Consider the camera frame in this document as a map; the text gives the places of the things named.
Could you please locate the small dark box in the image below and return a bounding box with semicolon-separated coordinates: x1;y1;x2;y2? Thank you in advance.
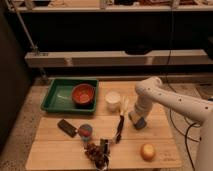
100;139;110;155

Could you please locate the white cup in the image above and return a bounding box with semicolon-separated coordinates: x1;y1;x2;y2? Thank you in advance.
105;91;121;112

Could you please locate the dark rectangular block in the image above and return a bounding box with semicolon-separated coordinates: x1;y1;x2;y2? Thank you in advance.
58;119;77;137

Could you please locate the yellow apple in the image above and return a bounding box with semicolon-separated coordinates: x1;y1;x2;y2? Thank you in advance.
140;143;156;161

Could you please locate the bunch of dark grapes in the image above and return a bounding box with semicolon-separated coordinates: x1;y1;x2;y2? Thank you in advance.
85;143;104;164

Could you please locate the upper wooden shelf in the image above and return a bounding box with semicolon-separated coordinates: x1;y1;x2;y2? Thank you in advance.
4;0;213;12

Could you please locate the black cable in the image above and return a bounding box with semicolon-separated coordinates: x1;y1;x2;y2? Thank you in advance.
165;6;213;171

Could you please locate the wooden shelf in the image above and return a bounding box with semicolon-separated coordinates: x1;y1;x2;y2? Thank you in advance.
33;49;213;68
4;0;213;12

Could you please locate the red and blue can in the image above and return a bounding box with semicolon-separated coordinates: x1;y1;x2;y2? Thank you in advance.
78;124;93;142

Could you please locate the green plastic tray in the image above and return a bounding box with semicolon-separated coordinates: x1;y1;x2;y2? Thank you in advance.
41;78;99;115

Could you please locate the metal pole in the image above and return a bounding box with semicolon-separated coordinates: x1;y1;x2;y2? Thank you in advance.
4;0;49;82

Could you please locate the blue sponge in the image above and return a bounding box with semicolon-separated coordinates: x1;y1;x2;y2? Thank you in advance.
134;117;147;130

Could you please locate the lower wooden shelf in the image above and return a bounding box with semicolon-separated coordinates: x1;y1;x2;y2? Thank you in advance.
33;49;213;68

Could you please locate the black handled brush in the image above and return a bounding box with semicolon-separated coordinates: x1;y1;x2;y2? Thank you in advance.
114;96;128;144

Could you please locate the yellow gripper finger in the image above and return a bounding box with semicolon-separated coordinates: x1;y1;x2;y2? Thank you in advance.
128;111;138;124

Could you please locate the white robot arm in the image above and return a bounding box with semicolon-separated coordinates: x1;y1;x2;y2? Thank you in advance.
129;77;213;171

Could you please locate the orange bowl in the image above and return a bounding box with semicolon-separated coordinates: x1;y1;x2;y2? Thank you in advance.
71;83;95;105

